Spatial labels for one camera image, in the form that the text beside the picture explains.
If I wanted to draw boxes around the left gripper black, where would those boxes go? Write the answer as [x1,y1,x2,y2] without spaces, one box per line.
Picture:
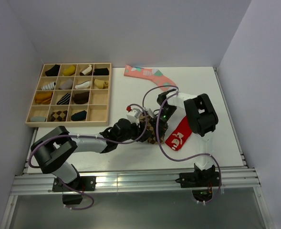
[117,118,151,144]

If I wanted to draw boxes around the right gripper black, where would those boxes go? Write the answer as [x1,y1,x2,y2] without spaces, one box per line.
[149,105,177,141]

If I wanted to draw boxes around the brown argyle sock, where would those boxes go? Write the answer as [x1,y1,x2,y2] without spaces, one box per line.
[139,115,168,145]
[50,110,68,122]

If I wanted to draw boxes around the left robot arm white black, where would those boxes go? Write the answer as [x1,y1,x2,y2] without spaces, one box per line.
[31,118,146,190]

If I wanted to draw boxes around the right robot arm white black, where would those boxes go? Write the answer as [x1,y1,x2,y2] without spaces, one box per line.
[156,89,221,186]

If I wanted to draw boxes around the red patterned sock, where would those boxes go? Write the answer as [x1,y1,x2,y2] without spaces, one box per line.
[165,116,192,151]

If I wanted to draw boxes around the pink patterned sock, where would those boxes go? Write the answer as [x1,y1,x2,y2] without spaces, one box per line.
[124,65,176,91]

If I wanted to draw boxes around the navy rolled sock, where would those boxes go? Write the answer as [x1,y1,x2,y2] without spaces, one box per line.
[71,110,87,121]

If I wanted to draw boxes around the tan rolled sock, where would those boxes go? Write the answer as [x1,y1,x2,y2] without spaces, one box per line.
[94,79,109,89]

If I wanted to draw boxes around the dark brown rolled sock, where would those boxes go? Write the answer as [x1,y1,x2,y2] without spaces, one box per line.
[73,91,90,104]

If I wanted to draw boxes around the black rolled sock top right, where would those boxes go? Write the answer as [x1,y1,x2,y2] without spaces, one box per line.
[93,68,109,76]

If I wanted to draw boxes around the black rolled sock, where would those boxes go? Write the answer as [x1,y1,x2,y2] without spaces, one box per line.
[93,68,109,76]
[45,64,60,77]

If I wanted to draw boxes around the black white striped sock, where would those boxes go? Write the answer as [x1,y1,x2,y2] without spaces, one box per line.
[56,93,71,105]

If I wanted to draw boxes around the brown argyle rolled sock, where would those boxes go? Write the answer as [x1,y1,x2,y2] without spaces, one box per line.
[50,110,68,122]

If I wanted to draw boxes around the wooden compartment tray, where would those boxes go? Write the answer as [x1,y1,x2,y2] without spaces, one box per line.
[25,62,112,127]

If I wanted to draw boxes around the white brown rolled sock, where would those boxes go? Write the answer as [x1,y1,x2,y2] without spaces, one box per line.
[79,64,93,76]

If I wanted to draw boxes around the yellow rolled sock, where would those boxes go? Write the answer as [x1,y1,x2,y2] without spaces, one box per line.
[62,65,76,76]

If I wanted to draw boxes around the mustard rolled sock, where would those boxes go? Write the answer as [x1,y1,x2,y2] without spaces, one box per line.
[34,92,53,104]

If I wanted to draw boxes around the white striped rolled sock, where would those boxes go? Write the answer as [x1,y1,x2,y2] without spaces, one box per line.
[41,82,56,91]

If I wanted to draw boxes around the light grey rolled sock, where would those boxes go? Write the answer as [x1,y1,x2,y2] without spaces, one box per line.
[30,116,46,122]

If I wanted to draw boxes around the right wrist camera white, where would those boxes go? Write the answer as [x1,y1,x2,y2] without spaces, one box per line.
[144,108,155,118]

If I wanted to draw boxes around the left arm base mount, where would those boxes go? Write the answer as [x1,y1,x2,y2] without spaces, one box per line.
[53,175,97,206]

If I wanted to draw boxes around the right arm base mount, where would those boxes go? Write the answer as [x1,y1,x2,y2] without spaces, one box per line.
[175,169,222,205]

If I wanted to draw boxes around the aluminium rail frame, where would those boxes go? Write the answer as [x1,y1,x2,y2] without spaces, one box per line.
[1,67,274,229]

